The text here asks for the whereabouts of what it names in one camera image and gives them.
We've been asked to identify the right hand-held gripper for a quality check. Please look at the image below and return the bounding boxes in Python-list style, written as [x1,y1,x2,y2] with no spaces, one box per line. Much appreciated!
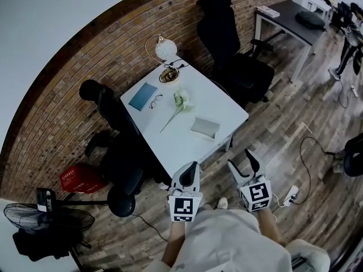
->
[227,148,273,213]

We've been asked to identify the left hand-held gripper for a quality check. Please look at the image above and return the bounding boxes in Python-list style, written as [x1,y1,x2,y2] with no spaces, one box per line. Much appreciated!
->
[168,161,203,224]

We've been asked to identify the person's right forearm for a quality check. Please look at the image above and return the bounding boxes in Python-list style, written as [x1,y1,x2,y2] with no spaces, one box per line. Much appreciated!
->
[256,207,285,245]

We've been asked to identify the person's left forearm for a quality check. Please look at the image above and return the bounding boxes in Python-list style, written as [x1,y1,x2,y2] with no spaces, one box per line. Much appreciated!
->
[161,222,187,267]

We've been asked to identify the white folding table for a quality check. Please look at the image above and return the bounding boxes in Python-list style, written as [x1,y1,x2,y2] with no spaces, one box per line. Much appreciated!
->
[120,62,250,181]

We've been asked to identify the person's white shirt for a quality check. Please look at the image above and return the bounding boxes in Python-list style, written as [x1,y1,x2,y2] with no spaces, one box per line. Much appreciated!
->
[141,208,331,272]

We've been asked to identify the black office chair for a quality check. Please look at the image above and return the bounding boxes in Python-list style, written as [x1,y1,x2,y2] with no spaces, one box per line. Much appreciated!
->
[196,0,275,111]
[79,79,171,198]

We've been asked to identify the white artificial flower bouquet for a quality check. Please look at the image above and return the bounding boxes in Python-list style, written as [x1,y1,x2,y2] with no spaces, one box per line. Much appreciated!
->
[159,88,197,134]

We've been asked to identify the thin-framed eyeglasses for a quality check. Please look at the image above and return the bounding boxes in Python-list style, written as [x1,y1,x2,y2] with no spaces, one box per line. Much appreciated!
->
[149,93,164,111]

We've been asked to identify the blue notebook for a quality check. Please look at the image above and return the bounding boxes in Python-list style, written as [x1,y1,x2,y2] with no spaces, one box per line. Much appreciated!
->
[128,82,159,112]

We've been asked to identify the red plastic crate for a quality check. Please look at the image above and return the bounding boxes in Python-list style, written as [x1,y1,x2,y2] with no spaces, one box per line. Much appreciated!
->
[58,164,107,194]

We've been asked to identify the black swivel chair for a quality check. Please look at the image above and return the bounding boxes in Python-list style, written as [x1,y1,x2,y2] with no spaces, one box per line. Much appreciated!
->
[343,133,363,178]

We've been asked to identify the gold lamp with globe shade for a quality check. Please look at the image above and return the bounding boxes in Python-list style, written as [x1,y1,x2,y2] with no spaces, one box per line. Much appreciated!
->
[144,33,185,86]

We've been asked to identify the black device with label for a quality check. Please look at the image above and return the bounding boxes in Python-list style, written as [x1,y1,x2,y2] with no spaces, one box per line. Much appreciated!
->
[36,188,59,213]

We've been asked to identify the dark desk with white legs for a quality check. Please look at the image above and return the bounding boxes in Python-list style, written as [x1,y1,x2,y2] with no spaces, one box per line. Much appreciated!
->
[254,0,327,83]

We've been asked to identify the white flat box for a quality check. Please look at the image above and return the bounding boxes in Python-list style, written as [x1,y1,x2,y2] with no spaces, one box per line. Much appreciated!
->
[256,6,280,18]

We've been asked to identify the black round bag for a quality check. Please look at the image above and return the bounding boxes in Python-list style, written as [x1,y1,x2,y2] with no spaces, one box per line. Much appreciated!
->
[295,11,326,29]

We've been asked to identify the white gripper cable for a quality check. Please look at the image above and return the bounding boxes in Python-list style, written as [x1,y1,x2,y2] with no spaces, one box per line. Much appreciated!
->
[271,193,285,210]

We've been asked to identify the black fan cable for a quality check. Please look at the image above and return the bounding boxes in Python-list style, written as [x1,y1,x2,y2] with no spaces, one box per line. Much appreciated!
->
[131,212,171,242]

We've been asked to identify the black floor cable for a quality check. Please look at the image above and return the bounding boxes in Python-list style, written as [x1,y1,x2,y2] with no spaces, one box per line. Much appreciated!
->
[294,136,343,205]

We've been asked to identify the black pedestal fan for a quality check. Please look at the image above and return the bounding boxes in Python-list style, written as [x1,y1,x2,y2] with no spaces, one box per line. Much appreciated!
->
[3,185,138,236]

